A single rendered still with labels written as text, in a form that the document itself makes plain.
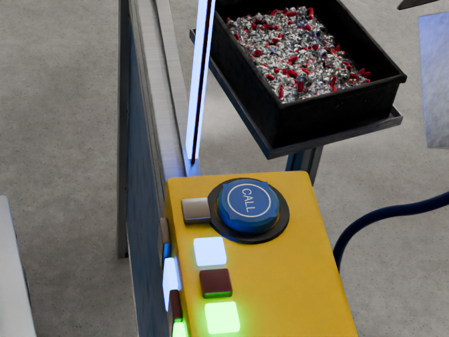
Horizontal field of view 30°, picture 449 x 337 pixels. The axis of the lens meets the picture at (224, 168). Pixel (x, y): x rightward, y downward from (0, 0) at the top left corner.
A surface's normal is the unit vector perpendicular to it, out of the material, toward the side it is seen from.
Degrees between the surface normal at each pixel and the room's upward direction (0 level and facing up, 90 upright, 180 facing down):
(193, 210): 0
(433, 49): 55
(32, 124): 0
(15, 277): 0
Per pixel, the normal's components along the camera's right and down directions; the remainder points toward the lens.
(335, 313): 0.10, -0.68
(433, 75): -0.52, 0.00
